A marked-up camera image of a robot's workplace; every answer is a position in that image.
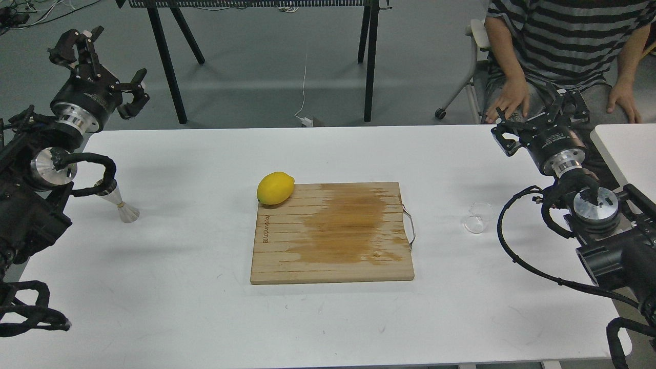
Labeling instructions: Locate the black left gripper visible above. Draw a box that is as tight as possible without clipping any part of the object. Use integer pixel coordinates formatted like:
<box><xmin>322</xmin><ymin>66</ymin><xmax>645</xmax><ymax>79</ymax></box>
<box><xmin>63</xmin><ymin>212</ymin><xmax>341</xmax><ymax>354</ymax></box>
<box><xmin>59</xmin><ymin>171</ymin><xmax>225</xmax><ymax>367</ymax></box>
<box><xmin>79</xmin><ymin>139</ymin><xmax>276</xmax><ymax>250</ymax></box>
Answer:
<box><xmin>48</xmin><ymin>27</ymin><xmax>150</xmax><ymax>133</ymax></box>

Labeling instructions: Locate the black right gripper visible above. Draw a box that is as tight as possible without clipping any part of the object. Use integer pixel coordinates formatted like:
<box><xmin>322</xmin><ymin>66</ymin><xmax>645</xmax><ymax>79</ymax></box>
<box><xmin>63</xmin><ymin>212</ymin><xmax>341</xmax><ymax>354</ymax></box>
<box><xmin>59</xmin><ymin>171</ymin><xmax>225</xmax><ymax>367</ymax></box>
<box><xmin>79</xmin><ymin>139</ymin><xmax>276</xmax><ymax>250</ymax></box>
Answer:
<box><xmin>490</xmin><ymin>83</ymin><xmax>590</xmax><ymax>177</ymax></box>

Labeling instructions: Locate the clear glass measuring cup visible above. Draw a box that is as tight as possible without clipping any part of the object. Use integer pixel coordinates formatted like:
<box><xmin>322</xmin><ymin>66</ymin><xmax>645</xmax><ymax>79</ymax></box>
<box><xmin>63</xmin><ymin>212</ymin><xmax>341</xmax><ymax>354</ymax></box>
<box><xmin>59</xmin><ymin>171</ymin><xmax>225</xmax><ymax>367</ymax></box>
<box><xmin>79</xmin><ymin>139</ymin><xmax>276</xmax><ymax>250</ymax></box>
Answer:
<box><xmin>462</xmin><ymin>201</ymin><xmax>494</xmax><ymax>234</ymax></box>

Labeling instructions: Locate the steel double jigger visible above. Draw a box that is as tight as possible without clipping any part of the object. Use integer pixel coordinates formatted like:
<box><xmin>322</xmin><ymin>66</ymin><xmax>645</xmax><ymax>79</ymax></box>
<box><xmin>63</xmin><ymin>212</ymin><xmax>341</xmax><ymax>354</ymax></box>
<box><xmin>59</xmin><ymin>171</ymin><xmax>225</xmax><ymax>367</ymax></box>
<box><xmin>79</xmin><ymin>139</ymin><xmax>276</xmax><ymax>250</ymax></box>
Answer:
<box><xmin>96</xmin><ymin>180</ymin><xmax>140</xmax><ymax>223</ymax></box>

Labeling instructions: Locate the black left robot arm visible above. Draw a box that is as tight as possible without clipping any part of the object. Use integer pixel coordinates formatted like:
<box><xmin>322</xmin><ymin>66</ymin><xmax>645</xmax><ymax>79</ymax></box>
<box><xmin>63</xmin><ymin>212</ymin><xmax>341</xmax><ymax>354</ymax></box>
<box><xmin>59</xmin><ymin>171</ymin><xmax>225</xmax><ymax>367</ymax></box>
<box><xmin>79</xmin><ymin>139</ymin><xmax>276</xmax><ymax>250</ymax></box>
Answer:
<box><xmin>1</xmin><ymin>26</ymin><xmax>150</xmax><ymax>276</ymax></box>

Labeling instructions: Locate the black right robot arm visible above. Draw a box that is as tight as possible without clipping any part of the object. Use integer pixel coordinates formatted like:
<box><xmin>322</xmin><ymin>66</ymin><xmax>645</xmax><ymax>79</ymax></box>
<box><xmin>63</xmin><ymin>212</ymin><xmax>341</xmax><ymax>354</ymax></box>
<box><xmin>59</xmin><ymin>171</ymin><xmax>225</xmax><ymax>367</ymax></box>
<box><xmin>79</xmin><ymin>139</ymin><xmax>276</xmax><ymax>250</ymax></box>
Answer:
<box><xmin>491</xmin><ymin>90</ymin><xmax>655</xmax><ymax>368</ymax></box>

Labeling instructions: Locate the person's right hand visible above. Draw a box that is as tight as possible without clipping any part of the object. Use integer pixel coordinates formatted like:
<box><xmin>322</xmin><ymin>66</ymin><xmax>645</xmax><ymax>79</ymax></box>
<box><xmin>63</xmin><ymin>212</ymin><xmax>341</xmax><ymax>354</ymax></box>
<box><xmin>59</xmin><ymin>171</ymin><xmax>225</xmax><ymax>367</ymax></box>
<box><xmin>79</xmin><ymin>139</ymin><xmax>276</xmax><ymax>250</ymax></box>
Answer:
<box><xmin>484</xmin><ymin>76</ymin><xmax>531</xmax><ymax>124</ymax></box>

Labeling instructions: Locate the person's left hand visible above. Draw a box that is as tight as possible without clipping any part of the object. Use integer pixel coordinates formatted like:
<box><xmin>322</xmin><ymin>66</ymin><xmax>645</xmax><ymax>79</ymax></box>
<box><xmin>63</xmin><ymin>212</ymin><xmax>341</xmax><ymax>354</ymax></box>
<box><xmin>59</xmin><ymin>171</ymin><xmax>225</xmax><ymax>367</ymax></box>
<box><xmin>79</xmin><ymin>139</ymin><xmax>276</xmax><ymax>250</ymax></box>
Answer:
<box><xmin>605</xmin><ymin>78</ymin><xmax>643</xmax><ymax>124</ymax></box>

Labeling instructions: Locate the white side table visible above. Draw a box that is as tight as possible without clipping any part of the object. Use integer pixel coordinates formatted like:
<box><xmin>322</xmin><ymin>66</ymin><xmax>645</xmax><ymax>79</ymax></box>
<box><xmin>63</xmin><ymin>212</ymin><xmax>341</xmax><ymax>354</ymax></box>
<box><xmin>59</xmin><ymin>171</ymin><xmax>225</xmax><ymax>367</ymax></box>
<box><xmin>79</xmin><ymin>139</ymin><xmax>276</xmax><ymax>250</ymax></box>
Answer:
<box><xmin>590</xmin><ymin>124</ymin><xmax>655</xmax><ymax>201</ymax></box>

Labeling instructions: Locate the person in striped shirt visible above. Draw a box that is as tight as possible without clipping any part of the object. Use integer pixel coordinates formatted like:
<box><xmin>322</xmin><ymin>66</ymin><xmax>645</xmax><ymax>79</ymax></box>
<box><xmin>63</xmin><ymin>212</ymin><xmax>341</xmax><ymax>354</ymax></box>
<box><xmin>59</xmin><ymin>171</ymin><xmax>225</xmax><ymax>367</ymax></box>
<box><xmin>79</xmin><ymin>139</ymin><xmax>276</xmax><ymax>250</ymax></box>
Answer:
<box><xmin>484</xmin><ymin>0</ymin><xmax>656</xmax><ymax>125</ymax></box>

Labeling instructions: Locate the white office chair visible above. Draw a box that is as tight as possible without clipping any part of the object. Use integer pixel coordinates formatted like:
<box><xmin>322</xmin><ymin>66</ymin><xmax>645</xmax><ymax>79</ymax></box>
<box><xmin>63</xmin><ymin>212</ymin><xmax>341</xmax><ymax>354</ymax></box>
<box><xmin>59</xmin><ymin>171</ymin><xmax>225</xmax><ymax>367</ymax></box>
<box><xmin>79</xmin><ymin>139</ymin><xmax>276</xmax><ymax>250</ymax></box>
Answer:
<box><xmin>434</xmin><ymin>19</ymin><xmax>490</xmax><ymax>124</ymax></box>

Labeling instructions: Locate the yellow lemon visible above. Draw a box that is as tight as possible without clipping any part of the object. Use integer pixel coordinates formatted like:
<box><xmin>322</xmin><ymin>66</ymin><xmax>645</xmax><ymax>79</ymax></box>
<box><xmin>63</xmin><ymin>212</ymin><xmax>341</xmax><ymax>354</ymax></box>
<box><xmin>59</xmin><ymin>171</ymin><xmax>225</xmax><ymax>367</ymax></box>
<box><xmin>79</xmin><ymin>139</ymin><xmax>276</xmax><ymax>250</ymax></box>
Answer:
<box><xmin>256</xmin><ymin>171</ymin><xmax>295</xmax><ymax>206</ymax></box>

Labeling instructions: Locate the wooden cutting board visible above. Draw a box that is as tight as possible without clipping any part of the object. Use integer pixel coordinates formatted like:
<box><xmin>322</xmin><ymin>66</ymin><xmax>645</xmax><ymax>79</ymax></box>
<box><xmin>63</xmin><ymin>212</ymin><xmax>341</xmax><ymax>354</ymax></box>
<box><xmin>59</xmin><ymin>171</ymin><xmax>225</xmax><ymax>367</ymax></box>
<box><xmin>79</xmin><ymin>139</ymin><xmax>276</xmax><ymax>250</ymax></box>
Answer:
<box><xmin>250</xmin><ymin>182</ymin><xmax>415</xmax><ymax>285</ymax></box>

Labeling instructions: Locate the black metal frame table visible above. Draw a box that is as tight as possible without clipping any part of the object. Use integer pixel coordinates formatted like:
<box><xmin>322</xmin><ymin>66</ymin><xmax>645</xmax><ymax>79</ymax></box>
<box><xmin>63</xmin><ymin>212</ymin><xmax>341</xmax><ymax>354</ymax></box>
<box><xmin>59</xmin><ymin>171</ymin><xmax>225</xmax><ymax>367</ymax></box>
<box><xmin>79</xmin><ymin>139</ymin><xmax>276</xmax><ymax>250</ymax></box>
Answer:
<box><xmin>115</xmin><ymin>0</ymin><xmax>393</xmax><ymax>125</ymax></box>

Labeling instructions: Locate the white cable with plug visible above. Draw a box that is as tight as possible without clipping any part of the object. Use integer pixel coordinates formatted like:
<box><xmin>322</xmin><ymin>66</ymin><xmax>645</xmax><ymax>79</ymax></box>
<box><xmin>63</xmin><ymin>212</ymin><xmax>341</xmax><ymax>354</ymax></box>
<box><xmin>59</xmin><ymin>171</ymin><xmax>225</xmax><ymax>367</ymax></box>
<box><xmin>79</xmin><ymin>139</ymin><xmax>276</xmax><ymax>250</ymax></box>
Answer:
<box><xmin>294</xmin><ymin>53</ymin><xmax>314</xmax><ymax>128</ymax></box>

